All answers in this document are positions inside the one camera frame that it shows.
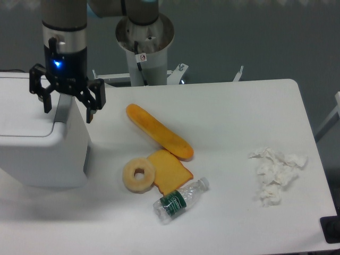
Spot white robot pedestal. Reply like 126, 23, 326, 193
115, 13, 174, 87

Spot orange toast slice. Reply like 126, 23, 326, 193
147, 150, 193, 196

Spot crumpled white tissue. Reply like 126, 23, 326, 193
248, 147, 308, 207

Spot black device at edge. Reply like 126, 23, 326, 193
320, 216, 339, 244

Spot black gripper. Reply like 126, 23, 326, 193
29, 47, 106, 124

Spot beige donut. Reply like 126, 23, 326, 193
122, 157, 156, 193

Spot long orange bread loaf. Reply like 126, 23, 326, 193
125, 104, 194, 159

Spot white trash can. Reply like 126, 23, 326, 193
1, 72, 91, 188

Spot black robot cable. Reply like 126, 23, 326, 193
134, 40, 148, 87

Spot white frame at right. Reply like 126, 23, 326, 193
314, 91, 339, 143

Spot crushed clear plastic bottle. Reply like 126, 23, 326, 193
153, 177, 210, 224

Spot white metal base frame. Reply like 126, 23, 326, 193
91, 63, 245, 89

